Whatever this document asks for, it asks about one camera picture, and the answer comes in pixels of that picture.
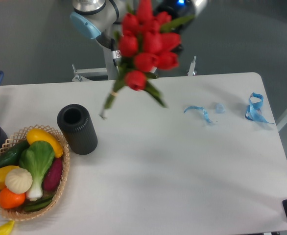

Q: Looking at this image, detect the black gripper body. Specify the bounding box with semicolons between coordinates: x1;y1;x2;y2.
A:
155;0;195;34

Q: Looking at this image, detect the red tulip bouquet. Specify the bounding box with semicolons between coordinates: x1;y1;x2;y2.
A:
99;0;195;119

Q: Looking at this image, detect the black ribbed vase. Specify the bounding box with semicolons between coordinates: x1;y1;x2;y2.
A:
57;104;98;155

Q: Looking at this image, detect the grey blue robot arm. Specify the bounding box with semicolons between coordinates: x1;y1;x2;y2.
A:
70;0;208;50

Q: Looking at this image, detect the small blue ribbon strip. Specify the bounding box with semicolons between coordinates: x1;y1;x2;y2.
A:
183;105;213;125

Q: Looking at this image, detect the large blue ribbon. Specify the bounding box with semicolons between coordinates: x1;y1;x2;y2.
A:
244;93;274;125

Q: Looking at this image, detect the yellow squash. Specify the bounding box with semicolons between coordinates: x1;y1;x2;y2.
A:
26;128;64;158

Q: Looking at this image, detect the woven wicker basket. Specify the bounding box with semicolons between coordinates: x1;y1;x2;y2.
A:
0;125;70;221

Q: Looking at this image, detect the green bok choy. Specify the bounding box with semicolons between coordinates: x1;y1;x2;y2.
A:
19;141;55;201

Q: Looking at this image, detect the purple sweet potato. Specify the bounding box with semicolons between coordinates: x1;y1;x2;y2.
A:
43;158;63;191

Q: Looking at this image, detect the dark green cucumber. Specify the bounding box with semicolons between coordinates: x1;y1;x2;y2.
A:
0;140;29;168

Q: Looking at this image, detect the white steamed bun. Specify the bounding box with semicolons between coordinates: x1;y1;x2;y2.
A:
5;168;33;194

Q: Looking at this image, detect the green vegetable under basket items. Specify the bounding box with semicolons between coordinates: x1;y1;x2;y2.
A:
23;195;54;212

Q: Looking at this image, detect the yellow bell pepper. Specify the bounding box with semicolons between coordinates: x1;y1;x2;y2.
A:
0;165;19;190

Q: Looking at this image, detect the orange fruit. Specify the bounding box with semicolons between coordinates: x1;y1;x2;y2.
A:
0;188;26;209

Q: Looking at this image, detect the yellow banana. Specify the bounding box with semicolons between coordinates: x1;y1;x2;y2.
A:
0;220;15;235

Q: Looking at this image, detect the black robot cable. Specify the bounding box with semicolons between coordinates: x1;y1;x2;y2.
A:
110;39;119;68

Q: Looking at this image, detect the metal table frame bracket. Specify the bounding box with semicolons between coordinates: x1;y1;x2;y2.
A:
72;55;197;82

